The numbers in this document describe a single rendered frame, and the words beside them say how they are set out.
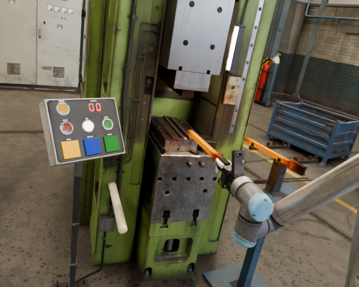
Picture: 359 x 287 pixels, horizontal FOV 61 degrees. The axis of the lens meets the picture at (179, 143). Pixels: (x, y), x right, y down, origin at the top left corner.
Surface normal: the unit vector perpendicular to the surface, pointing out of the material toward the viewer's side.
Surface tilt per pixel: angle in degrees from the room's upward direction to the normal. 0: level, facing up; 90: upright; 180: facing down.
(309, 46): 90
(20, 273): 0
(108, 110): 60
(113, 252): 90
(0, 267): 0
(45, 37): 90
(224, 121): 90
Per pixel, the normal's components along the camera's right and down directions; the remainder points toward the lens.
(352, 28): -0.86, 0.04
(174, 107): 0.31, 0.37
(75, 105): 0.66, -0.15
